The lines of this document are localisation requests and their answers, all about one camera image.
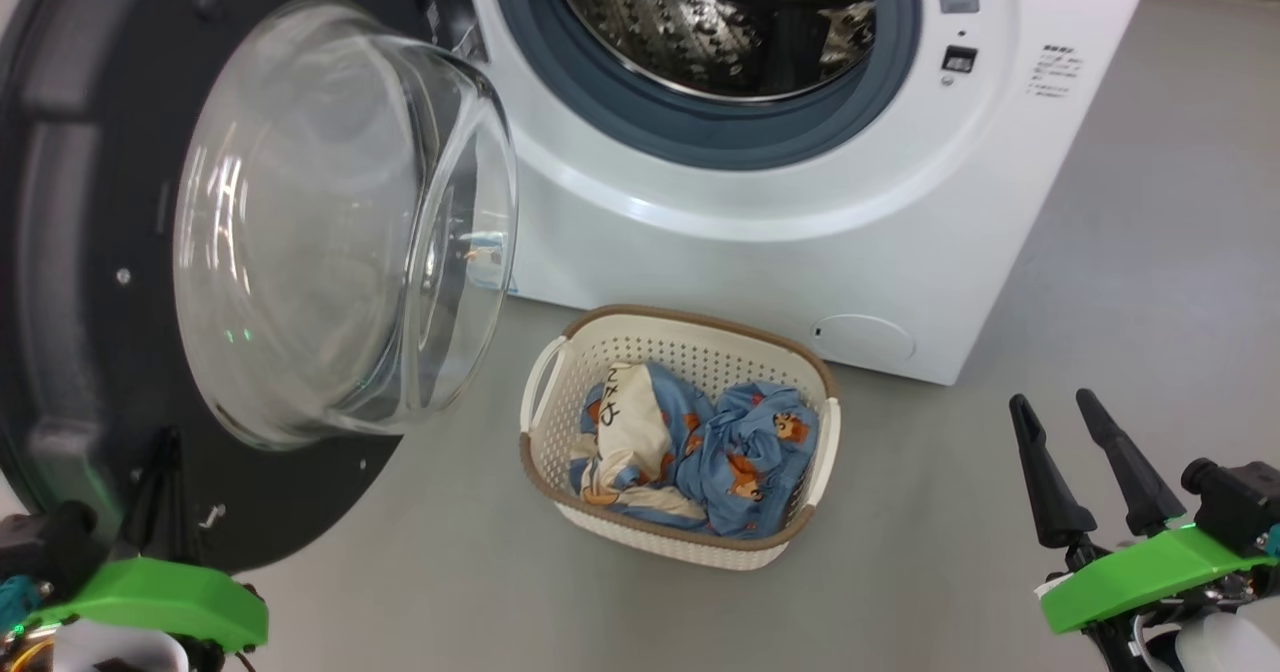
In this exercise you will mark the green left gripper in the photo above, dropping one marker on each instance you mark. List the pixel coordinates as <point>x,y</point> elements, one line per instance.
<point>160,597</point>

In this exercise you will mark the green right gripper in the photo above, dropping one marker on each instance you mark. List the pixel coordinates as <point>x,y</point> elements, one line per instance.
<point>1140,572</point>

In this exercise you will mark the black round glass washer door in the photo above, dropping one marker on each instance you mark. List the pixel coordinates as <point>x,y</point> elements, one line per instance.
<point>90,202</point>

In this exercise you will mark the blue bear print garment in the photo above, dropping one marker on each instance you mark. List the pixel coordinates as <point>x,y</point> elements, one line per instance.
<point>755,462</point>

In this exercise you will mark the cream printed garment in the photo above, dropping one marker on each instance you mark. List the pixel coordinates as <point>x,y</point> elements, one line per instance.
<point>630,422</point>

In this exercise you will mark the white front-load washing machine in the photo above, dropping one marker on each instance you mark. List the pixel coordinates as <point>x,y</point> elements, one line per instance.
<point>800,252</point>

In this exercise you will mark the steel washing machine drum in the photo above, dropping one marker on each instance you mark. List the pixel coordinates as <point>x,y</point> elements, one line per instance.
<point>700,22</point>

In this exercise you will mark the round white filter cover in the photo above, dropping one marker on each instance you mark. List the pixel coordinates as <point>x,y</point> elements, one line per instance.
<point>865,339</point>

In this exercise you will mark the small printed text label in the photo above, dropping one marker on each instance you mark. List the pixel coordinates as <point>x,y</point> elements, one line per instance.
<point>1057,72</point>

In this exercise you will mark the cream perforated laundry basket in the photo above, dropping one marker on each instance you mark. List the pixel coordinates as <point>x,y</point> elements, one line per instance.
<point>690,352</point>

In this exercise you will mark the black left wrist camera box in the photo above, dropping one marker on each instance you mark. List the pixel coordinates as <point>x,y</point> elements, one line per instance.
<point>50,547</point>

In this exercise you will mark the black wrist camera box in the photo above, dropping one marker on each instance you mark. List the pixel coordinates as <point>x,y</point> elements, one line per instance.
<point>50,547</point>
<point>1240,502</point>

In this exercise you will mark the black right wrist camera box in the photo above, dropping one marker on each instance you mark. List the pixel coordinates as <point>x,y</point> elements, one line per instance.
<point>1240,502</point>

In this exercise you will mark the teal left camera connector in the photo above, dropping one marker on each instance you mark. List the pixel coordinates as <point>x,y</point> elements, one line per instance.
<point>15,602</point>

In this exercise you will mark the teal camera connector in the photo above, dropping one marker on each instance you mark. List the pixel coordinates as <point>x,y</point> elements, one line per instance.
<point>1273,542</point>
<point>15,602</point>

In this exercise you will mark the teal right camera connector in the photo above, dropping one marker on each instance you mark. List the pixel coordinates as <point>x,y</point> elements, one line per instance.
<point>1273,542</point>

